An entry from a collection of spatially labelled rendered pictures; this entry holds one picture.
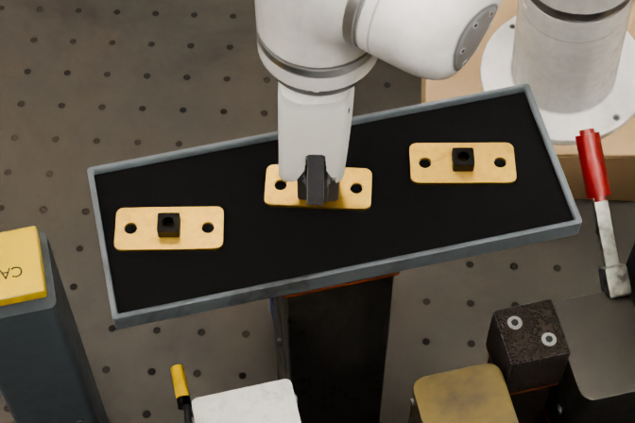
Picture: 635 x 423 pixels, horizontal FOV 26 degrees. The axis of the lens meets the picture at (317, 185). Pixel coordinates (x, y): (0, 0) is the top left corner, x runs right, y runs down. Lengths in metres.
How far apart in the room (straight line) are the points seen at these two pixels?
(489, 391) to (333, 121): 0.29
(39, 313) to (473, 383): 0.34
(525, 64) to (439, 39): 0.73
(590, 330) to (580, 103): 0.48
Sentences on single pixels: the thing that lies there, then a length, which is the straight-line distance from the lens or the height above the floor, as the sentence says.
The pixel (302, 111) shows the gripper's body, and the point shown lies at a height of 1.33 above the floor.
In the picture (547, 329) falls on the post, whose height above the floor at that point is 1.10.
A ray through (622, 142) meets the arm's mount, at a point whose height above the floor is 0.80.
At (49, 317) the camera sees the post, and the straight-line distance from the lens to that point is 1.09.
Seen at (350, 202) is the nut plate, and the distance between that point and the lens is 1.08.
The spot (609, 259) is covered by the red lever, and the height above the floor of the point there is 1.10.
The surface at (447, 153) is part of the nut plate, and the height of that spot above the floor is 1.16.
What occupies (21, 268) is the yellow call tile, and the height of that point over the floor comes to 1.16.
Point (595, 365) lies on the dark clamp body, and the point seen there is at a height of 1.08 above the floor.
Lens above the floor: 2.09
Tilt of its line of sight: 58 degrees down
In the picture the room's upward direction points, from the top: straight up
